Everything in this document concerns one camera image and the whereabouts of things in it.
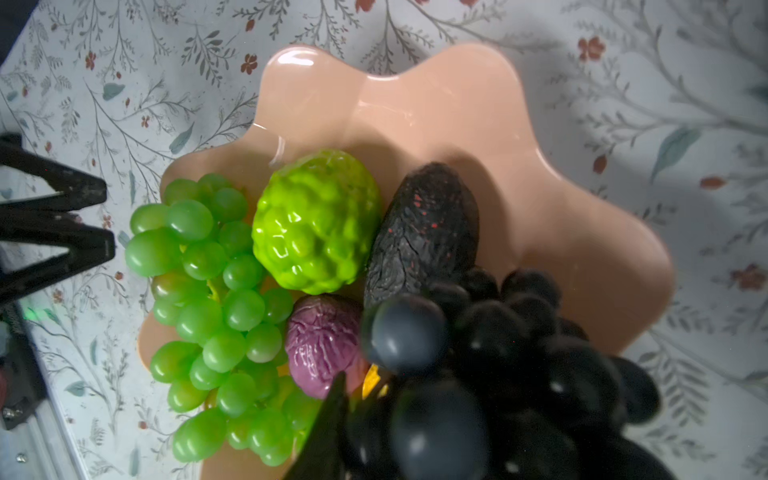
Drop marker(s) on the yellow lemon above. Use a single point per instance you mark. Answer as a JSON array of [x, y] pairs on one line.
[[376, 380]]

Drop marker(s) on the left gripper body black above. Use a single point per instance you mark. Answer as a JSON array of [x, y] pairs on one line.
[[23, 387]]

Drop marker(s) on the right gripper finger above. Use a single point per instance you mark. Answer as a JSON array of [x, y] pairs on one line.
[[322, 457]]

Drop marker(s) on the pink scalloped fruit bowl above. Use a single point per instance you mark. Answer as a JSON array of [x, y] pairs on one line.
[[465, 108]]

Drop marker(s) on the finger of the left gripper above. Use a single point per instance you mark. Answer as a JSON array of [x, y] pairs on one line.
[[73, 189], [77, 248]]

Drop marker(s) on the purple passion fruit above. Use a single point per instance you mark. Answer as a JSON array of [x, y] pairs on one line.
[[322, 340]]

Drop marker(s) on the dark avocado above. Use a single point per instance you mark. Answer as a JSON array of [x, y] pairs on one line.
[[430, 232]]

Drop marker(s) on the green custard apple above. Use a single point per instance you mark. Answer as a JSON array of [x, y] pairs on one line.
[[315, 222]]

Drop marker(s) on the green grape bunch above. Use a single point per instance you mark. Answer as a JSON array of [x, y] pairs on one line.
[[226, 368]]

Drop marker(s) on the dark purple grape bunch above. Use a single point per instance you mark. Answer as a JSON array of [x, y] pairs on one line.
[[489, 381]]

